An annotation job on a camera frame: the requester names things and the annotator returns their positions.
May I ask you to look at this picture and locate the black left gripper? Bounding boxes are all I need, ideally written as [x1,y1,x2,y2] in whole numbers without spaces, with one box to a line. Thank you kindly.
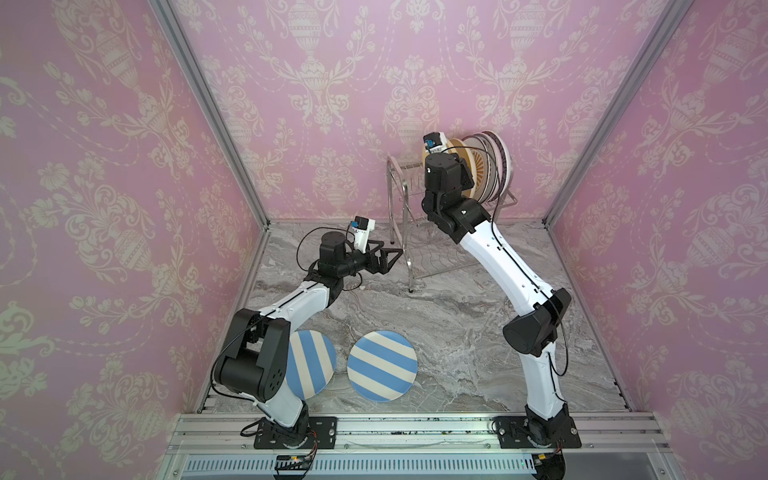
[334,240,401,280]

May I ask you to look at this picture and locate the orange sunburst patterned plate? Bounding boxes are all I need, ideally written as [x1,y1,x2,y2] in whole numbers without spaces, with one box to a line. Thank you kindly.
[479,132,503,202]

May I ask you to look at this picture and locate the silver metal dish rack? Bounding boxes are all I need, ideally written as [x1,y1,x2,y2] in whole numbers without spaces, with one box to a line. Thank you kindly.
[386,154,521,294]

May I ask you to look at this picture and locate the beige plain plate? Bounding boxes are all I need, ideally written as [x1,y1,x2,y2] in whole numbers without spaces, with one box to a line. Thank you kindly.
[457,136,484,202]

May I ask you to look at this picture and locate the pink plate with bear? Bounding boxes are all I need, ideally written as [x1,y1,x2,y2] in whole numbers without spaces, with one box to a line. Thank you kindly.
[484,130,509,198]

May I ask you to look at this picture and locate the red rimmed white plate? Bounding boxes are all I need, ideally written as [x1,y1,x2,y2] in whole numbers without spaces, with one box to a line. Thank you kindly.
[472,134,497,203]

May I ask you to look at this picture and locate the white floral plate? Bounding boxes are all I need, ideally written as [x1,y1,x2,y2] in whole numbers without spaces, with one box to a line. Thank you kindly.
[492,132,514,195]

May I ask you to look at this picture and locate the yellow plate with bear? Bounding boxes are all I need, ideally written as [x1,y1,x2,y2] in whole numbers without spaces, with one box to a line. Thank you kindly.
[423,140,470,198]

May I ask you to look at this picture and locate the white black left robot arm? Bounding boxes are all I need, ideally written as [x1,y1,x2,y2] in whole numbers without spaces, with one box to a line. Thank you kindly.
[210,229,403,434]

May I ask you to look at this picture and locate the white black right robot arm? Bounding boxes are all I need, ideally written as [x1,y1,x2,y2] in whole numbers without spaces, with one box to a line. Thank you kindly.
[421,152,572,447]

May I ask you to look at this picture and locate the blue striped plate centre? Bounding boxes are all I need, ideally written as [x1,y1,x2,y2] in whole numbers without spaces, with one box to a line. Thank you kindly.
[347,331,419,403]

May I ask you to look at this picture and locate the blue striped plate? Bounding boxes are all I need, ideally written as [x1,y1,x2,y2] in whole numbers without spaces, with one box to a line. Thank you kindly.
[347,331,419,403]
[286,330,337,400]

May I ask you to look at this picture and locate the blue striped plate left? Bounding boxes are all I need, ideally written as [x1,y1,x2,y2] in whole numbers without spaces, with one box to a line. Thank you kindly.
[286,330,337,400]

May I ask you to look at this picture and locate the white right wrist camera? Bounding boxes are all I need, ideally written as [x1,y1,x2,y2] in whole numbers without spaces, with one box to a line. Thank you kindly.
[423,132,447,155]

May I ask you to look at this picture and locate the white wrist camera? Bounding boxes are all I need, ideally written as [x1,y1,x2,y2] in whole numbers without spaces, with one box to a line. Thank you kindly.
[350,216,376,253]
[423,132,447,155]

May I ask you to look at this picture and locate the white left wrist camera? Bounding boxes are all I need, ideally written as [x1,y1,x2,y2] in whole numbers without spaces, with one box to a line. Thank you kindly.
[350,216,376,253]

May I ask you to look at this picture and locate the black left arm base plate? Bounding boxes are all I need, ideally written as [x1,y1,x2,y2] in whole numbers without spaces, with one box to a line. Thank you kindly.
[253,416,338,450]

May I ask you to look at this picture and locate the aluminium corner post left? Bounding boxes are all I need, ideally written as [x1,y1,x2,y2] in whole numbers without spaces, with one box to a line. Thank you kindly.
[148,0,270,231]

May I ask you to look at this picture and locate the aluminium corner post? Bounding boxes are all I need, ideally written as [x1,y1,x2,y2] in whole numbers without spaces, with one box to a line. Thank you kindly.
[148,0,270,231]
[542,0,693,232]

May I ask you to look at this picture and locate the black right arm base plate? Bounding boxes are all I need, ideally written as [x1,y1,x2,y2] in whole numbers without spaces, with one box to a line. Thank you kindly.
[491,415,582,449]

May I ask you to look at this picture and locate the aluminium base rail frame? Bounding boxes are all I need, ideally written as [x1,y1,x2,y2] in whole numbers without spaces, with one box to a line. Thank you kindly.
[157,412,684,479]

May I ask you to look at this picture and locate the aluminium corner post right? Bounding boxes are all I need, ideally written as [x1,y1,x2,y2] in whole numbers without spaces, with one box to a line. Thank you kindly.
[542,0,693,232]

